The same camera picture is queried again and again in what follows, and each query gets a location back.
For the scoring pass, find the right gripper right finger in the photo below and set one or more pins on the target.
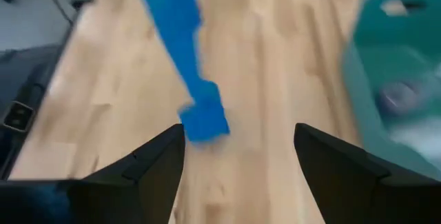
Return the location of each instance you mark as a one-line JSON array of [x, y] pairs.
[[344, 189]]

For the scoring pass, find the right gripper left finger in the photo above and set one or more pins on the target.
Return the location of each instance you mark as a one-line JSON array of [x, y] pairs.
[[151, 182]]

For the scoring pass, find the blue elastic bandage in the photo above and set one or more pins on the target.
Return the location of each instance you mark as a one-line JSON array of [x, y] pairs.
[[172, 17]]

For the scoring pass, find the white gauze roll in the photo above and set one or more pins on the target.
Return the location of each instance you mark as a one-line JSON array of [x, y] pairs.
[[420, 141]]

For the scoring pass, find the dark tape roll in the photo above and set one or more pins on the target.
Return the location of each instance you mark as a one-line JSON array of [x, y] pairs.
[[399, 96]]

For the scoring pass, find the dark grey equipment box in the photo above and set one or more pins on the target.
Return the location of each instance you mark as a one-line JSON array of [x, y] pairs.
[[19, 117]]

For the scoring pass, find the green plastic bin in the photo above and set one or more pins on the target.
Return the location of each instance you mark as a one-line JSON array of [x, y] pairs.
[[379, 45]]

